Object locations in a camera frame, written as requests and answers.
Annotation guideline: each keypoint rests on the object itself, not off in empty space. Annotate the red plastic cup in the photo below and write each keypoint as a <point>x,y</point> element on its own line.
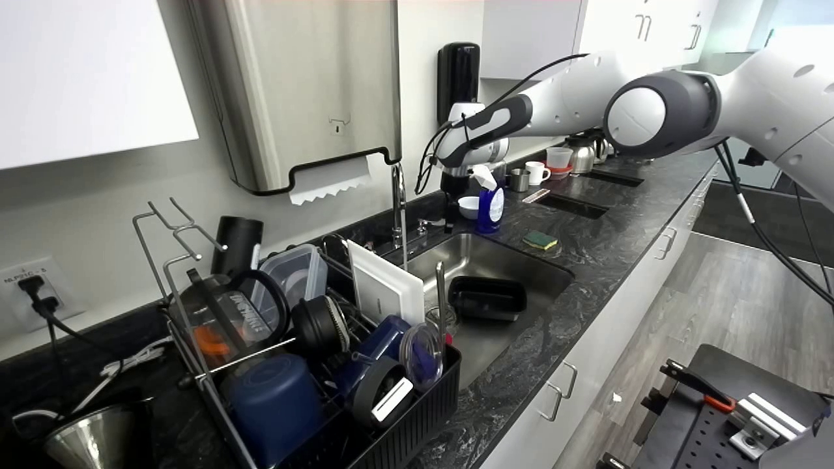
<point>449,338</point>

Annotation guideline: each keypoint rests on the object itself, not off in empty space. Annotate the blue round lid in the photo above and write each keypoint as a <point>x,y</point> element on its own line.
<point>424,355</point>

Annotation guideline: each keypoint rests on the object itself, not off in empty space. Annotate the black cylinder cup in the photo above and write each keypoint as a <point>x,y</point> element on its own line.
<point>236,247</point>

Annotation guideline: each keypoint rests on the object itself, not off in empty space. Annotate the dark floor mat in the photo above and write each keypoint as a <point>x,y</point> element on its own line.
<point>798,225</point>

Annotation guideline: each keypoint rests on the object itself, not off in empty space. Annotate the white upper cabinet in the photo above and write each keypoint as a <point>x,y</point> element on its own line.
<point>86,78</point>

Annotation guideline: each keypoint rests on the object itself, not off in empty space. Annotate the small steel kettle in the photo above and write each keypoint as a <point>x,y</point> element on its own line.
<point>584,160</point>

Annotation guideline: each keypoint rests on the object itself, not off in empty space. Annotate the white square board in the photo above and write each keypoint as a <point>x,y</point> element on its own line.
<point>381,289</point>

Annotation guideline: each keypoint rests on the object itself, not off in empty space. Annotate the steel paper towel dispenser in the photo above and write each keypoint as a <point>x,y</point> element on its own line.
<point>303,87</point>

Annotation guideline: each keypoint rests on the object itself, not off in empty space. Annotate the black counter mat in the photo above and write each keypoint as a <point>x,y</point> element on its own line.
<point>575,207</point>
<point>617,178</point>

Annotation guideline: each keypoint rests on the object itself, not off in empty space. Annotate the black plastic food container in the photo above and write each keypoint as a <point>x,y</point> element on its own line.
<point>485,299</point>

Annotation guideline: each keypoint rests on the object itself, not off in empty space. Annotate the clear measuring cup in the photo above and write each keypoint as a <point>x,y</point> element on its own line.
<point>562,160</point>

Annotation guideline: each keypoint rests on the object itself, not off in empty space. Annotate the clear jar black rim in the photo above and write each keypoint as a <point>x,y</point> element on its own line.
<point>236,315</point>

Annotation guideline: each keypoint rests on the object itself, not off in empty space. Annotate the stainless steel sink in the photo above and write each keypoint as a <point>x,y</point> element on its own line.
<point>511,263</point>

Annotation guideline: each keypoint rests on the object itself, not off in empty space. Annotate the white wall outlet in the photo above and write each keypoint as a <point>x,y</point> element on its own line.
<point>64,289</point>

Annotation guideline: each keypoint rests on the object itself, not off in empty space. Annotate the chrome gooseneck faucet spout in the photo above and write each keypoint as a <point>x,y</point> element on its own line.
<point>398,198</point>

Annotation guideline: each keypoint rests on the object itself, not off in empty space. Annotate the steel funnel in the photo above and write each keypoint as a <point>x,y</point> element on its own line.
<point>94,439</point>

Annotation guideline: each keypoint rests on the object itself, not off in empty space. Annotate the black round lid white label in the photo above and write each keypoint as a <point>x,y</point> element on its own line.
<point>381,390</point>

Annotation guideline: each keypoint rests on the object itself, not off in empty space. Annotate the green yellow sponge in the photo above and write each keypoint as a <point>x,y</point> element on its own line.
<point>541,239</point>

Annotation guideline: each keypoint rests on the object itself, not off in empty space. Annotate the white mug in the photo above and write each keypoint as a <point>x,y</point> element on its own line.
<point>535,173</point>

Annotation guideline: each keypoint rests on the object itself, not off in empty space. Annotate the blue dish soap bottle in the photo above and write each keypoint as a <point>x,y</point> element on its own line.
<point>490,208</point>

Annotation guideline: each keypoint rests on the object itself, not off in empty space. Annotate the white lower cabinets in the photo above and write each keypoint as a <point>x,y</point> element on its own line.
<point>601,347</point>

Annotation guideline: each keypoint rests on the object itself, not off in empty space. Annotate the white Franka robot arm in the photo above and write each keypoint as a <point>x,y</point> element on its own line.
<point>773,104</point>

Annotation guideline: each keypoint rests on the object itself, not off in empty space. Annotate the white paper towel sheet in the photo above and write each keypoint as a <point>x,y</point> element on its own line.
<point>335,183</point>

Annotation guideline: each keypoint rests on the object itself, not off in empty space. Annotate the small blue cup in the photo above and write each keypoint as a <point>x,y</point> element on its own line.
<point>380,342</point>

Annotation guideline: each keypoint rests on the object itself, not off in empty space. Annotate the black perforated table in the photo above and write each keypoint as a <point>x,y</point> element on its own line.
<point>773,381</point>

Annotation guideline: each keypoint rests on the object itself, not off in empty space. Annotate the black wall soap dispenser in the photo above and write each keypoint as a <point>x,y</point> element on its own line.
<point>457,74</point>

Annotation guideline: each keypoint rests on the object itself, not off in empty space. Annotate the black dish rack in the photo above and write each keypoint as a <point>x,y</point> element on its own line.
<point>419,416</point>

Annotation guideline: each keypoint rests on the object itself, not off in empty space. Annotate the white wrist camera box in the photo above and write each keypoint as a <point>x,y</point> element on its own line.
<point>484,175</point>

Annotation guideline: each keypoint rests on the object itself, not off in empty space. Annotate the large blue cup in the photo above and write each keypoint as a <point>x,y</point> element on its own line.
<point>273,406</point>

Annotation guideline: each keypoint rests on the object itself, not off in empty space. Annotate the small white bowl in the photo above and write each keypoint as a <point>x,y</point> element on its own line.
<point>470,208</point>

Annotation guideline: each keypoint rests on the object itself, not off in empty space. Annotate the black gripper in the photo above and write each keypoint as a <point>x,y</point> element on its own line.
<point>457,183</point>

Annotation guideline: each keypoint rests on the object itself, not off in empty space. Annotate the clear container blue rim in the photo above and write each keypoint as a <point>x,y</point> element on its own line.
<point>295,273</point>

